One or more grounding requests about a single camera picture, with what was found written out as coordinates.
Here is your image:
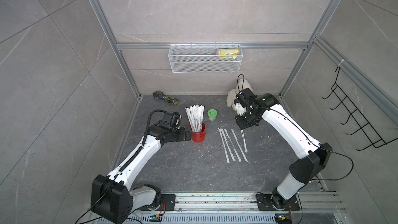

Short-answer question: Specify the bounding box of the red cup container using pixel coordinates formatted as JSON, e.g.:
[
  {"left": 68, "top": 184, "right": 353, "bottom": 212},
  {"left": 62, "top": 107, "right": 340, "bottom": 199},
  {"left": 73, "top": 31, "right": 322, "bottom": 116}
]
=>
[{"left": 191, "top": 123, "right": 206, "bottom": 143}]

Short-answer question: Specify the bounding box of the bundle of white straws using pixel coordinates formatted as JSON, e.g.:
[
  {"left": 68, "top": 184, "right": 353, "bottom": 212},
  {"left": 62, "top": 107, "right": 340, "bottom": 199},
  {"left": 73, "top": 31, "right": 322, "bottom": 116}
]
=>
[{"left": 185, "top": 105, "right": 204, "bottom": 133}]

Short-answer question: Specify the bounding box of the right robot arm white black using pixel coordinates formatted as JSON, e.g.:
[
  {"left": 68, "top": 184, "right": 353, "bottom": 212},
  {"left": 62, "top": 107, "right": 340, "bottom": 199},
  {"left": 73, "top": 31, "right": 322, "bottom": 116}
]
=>
[{"left": 233, "top": 88, "right": 332, "bottom": 210}]

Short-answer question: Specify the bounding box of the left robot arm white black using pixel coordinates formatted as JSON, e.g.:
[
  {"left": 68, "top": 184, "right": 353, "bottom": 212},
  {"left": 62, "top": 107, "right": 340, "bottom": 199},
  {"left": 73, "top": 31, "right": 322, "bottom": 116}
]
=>
[{"left": 90, "top": 125, "right": 192, "bottom": 224}]

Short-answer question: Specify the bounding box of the white plush dog toy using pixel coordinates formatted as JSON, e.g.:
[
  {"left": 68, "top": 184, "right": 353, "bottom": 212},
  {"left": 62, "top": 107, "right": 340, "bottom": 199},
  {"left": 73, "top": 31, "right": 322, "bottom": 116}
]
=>
[{"left": 226, "top": 79, "right": 253, "bottom": 108}]

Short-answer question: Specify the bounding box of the green lid jar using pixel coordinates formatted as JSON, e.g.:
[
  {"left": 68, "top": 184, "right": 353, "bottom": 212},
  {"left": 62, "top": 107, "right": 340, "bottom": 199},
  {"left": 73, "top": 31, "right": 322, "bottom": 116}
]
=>
[{"left": 207, "top": 109, "right": 218, "bottom": 121}]

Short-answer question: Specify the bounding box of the camouflage cloth piece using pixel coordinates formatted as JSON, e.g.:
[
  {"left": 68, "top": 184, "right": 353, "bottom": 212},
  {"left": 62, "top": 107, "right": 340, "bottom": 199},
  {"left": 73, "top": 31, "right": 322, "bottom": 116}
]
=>
[{"left": 152, "top": 91, "right": 179, "bottom": 105}]

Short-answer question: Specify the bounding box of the yellow sponge in basket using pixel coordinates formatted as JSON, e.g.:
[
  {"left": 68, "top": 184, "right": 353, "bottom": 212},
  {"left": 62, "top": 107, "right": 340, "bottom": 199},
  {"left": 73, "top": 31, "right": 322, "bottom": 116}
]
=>
[{"left": 216, "top": 49, "right": 240, "bottom": 60}]

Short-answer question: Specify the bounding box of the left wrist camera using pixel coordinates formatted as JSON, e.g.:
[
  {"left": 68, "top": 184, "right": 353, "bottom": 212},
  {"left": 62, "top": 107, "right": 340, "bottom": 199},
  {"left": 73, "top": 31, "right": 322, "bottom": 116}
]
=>
[{"left": 159, "top": 112, "right": 181, "bottom": 130}]

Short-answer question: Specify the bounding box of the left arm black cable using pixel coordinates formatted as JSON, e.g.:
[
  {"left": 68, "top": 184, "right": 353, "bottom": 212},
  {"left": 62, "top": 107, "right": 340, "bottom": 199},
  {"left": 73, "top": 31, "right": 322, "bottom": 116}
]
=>
[{"left": 118, "top": 109, "right": 169, "bottom": 175}]

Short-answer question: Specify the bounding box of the white wire mesh basket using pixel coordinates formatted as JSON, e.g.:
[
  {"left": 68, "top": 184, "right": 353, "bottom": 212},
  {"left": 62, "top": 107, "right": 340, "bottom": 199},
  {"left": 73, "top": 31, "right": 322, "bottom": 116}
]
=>
[{"left": 168, "top": 44, "right": 243, "bottom": 73}]

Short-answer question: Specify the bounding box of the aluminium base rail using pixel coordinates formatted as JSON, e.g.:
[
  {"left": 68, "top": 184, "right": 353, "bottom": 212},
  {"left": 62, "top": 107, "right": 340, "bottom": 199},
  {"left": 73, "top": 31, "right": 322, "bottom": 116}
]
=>
[{"left": 161, "top": 192, "right": 346, "bottom": 213}]

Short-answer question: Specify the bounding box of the black wire hook rack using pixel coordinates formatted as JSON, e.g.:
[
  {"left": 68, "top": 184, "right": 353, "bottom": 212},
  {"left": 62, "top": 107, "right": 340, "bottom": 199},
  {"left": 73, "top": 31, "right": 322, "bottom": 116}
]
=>
[{"left": 322, "top": 67, "right": 398, "bottom": 151}]

